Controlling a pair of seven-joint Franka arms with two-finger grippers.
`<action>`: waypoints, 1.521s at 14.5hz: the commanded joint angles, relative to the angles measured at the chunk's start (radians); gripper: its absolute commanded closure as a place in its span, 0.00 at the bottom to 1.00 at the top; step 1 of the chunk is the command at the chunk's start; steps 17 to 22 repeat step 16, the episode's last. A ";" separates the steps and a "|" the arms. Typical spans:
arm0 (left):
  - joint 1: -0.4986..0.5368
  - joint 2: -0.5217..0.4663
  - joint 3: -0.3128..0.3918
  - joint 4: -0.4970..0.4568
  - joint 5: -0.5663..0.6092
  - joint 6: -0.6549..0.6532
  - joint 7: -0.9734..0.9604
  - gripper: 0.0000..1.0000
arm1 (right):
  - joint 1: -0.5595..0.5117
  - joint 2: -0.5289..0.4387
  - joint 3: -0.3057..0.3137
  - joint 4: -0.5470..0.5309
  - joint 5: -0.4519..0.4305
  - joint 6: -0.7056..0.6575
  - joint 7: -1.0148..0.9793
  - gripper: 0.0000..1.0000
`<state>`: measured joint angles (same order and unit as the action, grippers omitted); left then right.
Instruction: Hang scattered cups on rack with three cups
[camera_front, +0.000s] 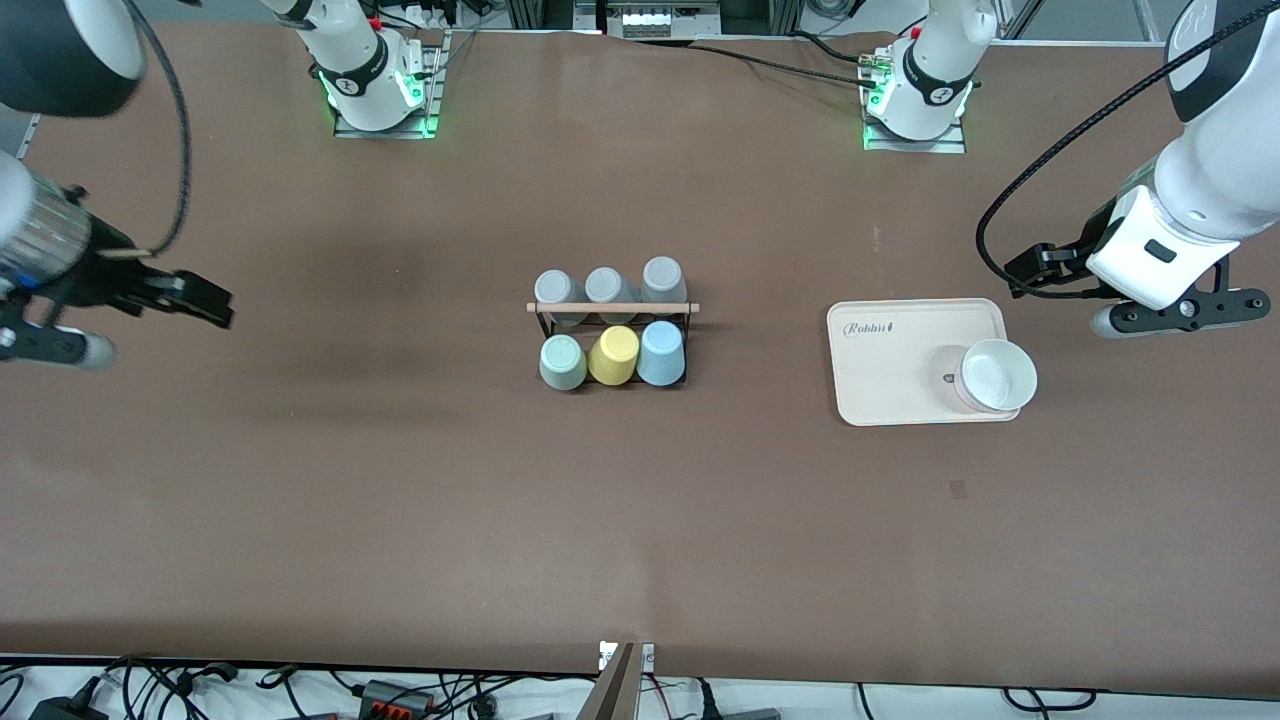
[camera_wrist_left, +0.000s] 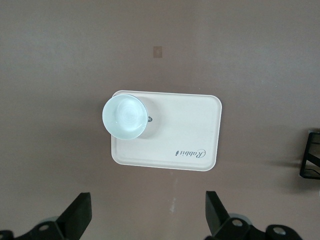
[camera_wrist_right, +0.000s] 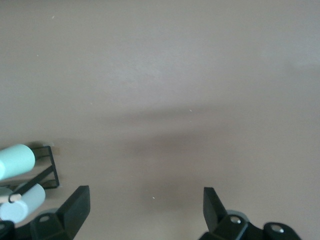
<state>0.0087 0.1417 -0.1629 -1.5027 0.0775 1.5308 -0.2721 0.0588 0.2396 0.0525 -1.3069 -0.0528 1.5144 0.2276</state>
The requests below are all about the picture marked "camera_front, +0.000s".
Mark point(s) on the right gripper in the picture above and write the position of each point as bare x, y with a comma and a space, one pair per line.
103, 268

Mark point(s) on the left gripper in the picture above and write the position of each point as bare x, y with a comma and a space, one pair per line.
1082, 251

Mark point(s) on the mint green cup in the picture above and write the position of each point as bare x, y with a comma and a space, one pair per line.
563, 364

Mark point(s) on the light blue cup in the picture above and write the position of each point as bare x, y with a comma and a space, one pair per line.
661, 355

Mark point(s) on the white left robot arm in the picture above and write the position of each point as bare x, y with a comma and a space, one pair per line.
1220, 150

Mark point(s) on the white bowl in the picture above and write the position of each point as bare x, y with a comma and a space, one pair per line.
995, 378

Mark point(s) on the beige Rabbit tray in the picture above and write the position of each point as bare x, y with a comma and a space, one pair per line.
900, 350

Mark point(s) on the grey cup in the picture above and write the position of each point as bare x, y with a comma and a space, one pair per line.
605, 285
663, 275
558, 288

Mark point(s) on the yellow cup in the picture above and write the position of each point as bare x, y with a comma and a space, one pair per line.
613, 357

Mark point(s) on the black power adapter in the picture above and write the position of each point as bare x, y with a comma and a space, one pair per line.
70, 708

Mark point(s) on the black orange power strip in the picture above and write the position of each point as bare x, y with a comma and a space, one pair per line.
395, 700

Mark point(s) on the white power strip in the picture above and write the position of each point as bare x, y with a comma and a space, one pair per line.
665, 18

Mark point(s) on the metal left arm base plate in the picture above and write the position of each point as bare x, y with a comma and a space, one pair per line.
955, 146

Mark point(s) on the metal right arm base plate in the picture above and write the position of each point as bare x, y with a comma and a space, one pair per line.
433, 110

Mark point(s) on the white post bracket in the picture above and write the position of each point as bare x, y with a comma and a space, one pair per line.
648, 655

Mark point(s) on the grey camera post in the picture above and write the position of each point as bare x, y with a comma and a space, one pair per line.
612, 695

